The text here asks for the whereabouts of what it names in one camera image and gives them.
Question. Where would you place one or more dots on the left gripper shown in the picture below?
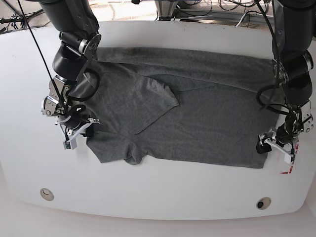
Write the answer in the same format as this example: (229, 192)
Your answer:
(280, 134)

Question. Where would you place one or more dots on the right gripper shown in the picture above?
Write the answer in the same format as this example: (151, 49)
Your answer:
(74, 122)

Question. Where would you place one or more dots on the grey T-shirt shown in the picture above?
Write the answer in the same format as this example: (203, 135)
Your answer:
(176, 104)

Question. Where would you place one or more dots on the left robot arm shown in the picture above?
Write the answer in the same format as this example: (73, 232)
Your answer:
(292, 34)

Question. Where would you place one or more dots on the red tape rectangle marking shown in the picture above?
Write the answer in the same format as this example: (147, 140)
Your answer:
(292, 163)

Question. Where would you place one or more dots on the right table grommet hole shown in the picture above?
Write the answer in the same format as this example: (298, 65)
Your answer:
(263, 203)

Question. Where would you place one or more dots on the table grommet hole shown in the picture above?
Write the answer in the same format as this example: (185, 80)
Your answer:
(46, 194)
(263, 203)

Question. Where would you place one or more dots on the left table grommet hole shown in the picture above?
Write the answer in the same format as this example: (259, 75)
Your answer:
(46, 194)

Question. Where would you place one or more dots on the black tripod stand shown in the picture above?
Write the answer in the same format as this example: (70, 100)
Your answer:
(17, 21)

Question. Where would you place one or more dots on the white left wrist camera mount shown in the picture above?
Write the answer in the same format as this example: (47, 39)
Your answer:
(289, 149)

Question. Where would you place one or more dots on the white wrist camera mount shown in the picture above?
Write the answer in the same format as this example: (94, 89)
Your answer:
(289, 149)
(70, 135)

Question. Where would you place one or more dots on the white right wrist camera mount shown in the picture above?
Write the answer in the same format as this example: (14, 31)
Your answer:
(70, 135)

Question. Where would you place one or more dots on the aluminium frame rail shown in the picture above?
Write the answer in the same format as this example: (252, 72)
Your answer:
(250, 16)

